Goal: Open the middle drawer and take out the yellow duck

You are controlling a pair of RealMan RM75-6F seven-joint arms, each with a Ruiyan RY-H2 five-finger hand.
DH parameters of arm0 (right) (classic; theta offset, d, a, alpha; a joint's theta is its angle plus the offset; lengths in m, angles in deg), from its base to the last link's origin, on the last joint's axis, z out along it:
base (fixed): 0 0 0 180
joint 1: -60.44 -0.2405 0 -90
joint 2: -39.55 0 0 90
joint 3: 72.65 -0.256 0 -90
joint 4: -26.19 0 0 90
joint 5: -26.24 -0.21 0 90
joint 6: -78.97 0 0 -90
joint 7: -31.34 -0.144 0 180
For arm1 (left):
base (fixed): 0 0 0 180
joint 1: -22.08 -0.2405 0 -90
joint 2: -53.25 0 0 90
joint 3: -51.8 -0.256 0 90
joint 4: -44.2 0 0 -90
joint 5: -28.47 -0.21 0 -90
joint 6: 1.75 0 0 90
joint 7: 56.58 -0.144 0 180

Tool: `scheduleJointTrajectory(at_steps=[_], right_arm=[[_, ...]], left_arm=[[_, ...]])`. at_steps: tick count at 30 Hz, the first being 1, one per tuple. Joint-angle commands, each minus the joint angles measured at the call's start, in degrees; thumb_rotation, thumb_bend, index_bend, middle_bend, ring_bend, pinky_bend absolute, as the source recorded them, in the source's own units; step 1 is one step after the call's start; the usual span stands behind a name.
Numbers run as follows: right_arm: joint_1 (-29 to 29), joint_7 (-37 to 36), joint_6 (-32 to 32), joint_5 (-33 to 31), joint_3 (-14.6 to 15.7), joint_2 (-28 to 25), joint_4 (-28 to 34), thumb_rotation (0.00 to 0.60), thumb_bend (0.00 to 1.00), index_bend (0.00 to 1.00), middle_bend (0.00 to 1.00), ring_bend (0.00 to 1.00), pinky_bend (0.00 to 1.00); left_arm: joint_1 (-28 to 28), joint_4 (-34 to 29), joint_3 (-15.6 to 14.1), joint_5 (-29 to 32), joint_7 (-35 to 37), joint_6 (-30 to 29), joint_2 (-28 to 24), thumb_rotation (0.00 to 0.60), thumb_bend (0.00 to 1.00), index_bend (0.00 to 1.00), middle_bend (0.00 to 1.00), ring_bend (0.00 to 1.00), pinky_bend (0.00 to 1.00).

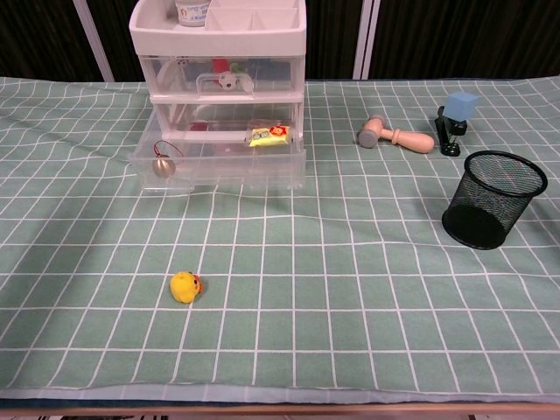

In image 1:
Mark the clear drawer with toys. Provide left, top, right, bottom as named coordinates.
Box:
left=139, top=55, right=305, bottom=95

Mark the yellow snack packet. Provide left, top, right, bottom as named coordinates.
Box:
left=246, top=123, right=294, bottom=149

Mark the blue foam cube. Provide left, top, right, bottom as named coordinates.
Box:
left=443, top=91, right=480, bottom=123

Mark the clear drawer with snack packet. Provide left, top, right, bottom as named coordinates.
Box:
left=128, top=102, right=308, bottom=192

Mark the white cup on drawer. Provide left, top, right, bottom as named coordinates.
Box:
left=174, top=0, right=212, bottom=28

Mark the black stapler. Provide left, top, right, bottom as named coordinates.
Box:
left=434, top=106, right=469, bottom=158

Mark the gold bell with red string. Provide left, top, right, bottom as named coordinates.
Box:
left=150, top=139, right=186, bottom=179

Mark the white drawer cabinet frame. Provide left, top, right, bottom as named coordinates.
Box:
left=129, top=0, right=307, bottom=194

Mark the black mesh pen cup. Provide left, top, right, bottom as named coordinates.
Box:
left=441, top=150, right=550, bottom=251

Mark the white aluminium post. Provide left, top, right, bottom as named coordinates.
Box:
left=71, top=0, right=116, bottom=82
left=353, top=0, right=382, bottom=81

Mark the green checked tablecloth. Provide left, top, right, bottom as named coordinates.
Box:
left=0, top=76, right=560, bottom=402

